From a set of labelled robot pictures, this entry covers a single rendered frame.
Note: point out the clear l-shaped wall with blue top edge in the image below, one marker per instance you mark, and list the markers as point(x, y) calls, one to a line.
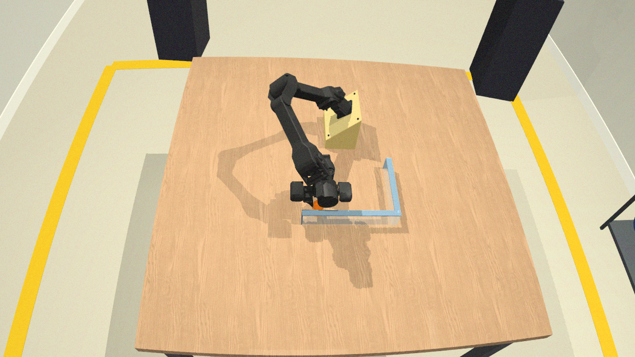
point(359, 220)

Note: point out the blue l-shaped wall trim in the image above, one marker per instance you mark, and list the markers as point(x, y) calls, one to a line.
point(395, 212)

